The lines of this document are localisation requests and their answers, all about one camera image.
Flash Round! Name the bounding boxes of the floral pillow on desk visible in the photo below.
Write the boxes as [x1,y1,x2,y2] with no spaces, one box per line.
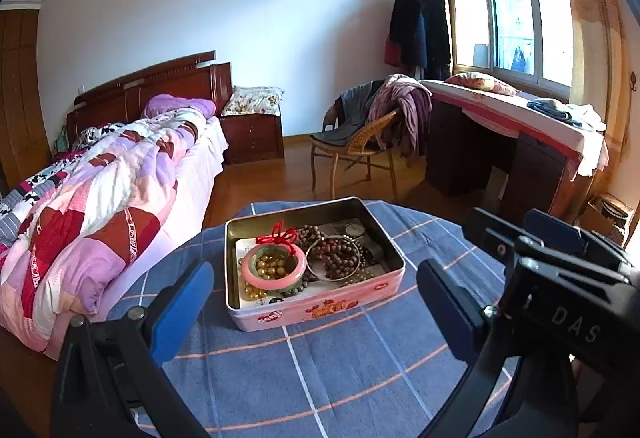
[446,72,518,97]

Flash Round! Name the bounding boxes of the wooden bed with headboard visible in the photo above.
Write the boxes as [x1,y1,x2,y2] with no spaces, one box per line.
[1,54,232,358]

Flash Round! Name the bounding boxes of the gold pearl bead necklace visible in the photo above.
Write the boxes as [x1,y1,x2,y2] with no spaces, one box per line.
[242,252,302,303]

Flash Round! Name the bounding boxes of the desk with pink cloth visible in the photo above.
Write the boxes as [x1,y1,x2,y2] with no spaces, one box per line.
[421,80,608,224]

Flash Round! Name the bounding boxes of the pink jade bangle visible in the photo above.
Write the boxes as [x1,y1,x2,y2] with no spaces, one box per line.
[241,244,307,288]

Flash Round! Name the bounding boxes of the red string knot charm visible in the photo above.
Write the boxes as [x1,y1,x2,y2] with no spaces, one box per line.
[255,220,297,254]

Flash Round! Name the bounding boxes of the brown wooden bead bracelet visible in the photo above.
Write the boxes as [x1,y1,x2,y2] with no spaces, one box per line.
[294,224,369,280]

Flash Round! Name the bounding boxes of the dark wood nightstand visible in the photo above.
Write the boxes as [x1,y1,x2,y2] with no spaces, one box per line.
[220,114,284,165]

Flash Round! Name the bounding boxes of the brown wooden wardrobe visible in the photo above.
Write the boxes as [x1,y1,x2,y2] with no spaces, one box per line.
[1,10,51,188]

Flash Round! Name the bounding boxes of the pink clothes on chair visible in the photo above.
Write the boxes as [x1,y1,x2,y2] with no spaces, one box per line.
[368,73,433,158]

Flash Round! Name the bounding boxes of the silver wrist watch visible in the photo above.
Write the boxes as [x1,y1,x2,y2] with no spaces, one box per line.
[344,221,383,266]

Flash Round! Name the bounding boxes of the purple pillow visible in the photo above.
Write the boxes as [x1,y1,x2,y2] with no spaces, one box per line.
[141,94,216,118]

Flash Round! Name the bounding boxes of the green bangle with beads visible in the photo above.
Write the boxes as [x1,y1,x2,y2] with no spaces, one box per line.
[250,245,306,297]

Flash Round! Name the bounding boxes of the pink cookie tin box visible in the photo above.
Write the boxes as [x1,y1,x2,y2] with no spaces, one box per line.
[224,196,406,332]

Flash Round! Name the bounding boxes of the window with white frame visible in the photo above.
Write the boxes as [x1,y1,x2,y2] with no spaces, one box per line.
[449,0,574,101]

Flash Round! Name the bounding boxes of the beige curtain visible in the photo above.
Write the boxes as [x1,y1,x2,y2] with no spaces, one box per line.
[446,0,631,164]

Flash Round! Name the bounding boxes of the pink patchwork quilt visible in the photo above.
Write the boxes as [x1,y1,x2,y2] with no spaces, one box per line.
[1,108,207,352]

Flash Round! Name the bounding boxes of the floral cushion on nightstand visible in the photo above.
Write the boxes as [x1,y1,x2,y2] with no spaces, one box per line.
[220,86,284,117]

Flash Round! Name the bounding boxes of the blue plaid tablecloth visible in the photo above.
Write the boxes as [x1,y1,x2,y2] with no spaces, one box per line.
[104,198,522,438]

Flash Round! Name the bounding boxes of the dark coats on rack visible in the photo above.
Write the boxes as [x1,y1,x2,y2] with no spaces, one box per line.
[384,0,451,80]

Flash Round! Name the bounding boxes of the wicker chair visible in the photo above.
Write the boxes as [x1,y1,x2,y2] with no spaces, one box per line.
[309,80,399,201]

